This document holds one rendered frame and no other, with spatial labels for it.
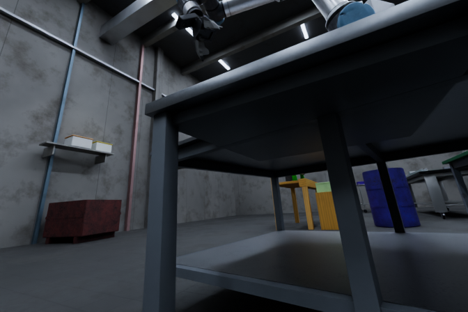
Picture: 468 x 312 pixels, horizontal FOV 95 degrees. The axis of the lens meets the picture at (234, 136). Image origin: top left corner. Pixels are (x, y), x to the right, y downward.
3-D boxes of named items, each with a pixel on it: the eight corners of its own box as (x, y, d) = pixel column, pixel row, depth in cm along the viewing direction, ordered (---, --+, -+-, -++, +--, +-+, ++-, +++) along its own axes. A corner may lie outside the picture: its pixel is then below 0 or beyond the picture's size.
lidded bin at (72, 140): (83, 152, 553) (85, 141, 562) (92, 149, 536) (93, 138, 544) (62, 147, 514) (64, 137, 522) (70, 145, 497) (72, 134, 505)
